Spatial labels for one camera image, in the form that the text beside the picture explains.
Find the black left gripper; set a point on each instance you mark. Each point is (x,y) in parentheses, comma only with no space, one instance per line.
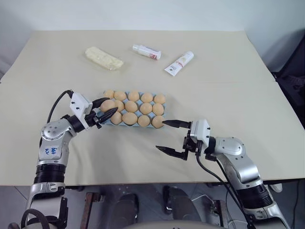
(93,119)

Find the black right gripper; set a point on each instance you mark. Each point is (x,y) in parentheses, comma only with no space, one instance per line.
(190,144)

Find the tan egg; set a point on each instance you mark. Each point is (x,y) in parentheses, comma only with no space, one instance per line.
(109,93)
(158,108)
(133,96)
(145,108)
(119,105)
(131,106)
(147,97)
(144,121)
(158,121)
(120,95)
(159,98)
(116,118)
(129,118)
(108,105)

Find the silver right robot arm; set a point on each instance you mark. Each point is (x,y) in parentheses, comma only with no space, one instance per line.
(238,148)

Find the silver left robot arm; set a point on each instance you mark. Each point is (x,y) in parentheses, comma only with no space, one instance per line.
(53,130)

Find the blue egg tray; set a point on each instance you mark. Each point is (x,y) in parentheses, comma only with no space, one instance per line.
(137,127)

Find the dark rounded shape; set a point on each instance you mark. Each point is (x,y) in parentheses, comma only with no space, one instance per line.
(125,206)
(178,202)

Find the white bottle with red label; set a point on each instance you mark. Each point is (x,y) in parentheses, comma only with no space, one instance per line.
(147,52)

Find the white squeeze tube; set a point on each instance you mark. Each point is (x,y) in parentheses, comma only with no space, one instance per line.
(179,63)

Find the rusty metal table leg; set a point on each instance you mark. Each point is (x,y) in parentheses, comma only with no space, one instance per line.
(220,214)
(89,207)

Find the black chair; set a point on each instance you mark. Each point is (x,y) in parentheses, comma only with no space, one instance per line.
(291,78)

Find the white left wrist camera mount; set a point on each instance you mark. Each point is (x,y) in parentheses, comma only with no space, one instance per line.
(79,103)

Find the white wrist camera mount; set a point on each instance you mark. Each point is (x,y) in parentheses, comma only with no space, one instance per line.
(201,130)
(79,103)

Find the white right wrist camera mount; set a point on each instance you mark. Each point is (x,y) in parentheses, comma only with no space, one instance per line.
(201,130)

